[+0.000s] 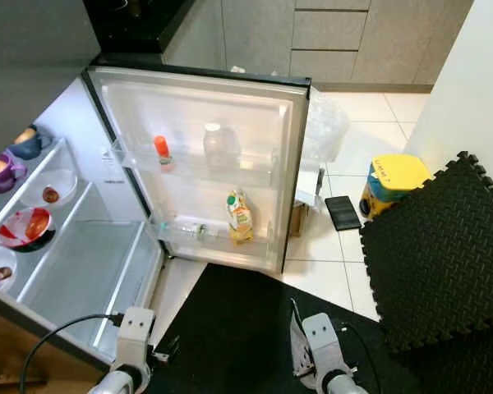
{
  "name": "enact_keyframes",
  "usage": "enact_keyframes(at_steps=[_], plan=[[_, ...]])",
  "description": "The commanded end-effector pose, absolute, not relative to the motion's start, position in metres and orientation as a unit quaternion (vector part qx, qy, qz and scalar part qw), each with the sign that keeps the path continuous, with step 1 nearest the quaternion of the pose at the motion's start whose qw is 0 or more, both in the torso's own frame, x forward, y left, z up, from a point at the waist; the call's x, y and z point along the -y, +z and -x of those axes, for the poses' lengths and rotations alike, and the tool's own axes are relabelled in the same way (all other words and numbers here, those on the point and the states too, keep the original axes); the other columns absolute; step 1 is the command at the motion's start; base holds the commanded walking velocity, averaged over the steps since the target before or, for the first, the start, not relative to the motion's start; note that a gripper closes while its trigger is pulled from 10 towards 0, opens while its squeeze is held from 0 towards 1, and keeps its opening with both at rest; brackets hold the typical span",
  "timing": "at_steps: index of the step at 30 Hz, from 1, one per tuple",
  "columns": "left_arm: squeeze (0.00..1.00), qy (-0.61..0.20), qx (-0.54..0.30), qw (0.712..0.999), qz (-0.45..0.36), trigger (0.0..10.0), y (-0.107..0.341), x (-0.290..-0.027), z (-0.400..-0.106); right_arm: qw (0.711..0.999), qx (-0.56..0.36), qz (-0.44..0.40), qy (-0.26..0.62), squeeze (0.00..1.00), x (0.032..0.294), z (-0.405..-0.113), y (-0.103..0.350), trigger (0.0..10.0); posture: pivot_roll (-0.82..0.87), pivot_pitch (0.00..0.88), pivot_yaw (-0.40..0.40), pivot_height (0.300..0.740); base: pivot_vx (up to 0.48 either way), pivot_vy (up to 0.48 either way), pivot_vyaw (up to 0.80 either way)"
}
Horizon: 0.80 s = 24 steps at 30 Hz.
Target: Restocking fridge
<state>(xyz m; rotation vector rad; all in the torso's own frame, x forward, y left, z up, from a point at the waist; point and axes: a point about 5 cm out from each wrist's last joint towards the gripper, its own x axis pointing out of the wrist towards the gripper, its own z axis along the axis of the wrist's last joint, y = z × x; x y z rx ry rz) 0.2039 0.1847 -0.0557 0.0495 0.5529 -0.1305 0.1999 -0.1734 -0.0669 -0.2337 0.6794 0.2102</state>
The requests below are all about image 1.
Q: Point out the clear jar with white lid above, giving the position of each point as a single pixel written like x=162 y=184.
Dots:
x=219 y=146

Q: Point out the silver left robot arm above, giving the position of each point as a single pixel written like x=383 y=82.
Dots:
x=115 y=384

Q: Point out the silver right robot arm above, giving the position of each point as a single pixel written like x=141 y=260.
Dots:
x=343 y=386

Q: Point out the grey fridge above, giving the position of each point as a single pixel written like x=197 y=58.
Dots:
x=90 y=271

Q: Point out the fridge door with shelves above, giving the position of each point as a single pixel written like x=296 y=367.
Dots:
x=197 y=103

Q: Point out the black flat floor mat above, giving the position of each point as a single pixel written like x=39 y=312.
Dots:
x=230 y=320

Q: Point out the clear bottle with green cap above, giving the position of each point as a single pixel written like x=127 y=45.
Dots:
x=189 y=230

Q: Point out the yellow green juice carton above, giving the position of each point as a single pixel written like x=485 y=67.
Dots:
x=240 y=220

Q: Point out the red tomato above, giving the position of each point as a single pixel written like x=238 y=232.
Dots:
x=38 y=223

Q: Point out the white ceramic bowl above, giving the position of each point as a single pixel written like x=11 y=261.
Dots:
x=67 y=180
x=0 y=257

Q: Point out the brown red fruit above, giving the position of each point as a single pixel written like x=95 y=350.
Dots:
x=51 y=194

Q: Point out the red and white bowl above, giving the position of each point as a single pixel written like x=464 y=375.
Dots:
x=10 y=234

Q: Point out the small bottle with orange cap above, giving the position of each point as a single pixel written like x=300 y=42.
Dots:
x=162 y=148

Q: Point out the black flat scale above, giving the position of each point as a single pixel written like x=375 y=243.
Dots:
x=343 y=213

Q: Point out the clear plastic bag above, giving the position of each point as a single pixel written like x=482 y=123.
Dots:
x=327 y=127

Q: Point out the container with yellow lid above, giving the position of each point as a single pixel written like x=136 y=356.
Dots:
x=398 y=171

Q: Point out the black foam puzzle mat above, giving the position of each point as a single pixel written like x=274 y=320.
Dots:
x=468 y=373
x=444 y=254

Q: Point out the grey cabinet drawer front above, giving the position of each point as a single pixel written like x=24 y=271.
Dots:
x=329 y=30
x=323 y=66
x=333 y=4

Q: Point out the grey kitchen cabinet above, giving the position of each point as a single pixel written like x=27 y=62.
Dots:
x=238 y=33

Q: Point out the black cooktop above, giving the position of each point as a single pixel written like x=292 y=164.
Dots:
x=135 y=20

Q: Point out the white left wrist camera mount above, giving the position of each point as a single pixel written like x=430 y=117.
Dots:
x=138 y=332

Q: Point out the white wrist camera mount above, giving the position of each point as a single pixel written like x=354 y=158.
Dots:
x=322 y=345
x=138 y=332

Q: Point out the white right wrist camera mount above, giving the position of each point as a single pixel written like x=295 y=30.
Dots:
x=322 y=345

